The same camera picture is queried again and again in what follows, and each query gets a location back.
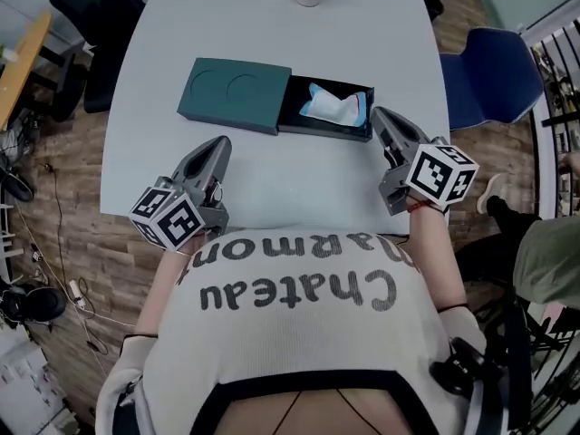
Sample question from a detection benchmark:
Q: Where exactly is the white power strip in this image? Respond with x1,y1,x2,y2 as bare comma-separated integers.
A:
67,279,87,307

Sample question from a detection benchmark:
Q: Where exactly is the dark green sliding drawer box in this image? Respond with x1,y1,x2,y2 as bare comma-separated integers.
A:
175,56,376,144

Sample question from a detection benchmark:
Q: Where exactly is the person's white printed top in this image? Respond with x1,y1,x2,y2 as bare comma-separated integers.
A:
94,228,488,435

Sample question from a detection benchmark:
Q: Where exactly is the white and blue pouch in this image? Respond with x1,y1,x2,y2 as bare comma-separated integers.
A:
298,82,369,129

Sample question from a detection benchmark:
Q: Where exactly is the black bag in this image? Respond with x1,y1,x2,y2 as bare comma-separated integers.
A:
470,287,536,430

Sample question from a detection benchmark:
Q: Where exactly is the black hip-mounted device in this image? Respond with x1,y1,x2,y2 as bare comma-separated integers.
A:
430,336,488,396

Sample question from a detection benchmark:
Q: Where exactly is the round wooden side table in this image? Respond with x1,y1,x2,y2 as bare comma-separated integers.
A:
0,10,87,131

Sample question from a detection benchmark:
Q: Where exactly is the black shoe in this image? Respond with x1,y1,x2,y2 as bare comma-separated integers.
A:
0,165,35,203

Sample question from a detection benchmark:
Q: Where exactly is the black metal railing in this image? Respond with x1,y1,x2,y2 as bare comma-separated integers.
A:
527,14,580,217

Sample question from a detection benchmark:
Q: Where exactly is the black mesh office chair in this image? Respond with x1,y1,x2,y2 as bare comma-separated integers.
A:
48,0,146,113

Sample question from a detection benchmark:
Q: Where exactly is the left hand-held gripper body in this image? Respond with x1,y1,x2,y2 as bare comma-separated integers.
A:
128,175,230,251

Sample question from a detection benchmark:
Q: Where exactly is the person's right forearm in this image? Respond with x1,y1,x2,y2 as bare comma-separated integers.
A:
410,204,469,310

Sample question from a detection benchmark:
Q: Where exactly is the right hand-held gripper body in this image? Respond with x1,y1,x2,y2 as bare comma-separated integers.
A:
379,136,480,217

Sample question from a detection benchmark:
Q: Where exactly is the blue plastic chair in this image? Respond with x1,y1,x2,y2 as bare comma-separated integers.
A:
439,27,545,131

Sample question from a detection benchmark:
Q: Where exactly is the person's left forearm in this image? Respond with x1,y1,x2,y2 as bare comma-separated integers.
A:
134,237,205,339

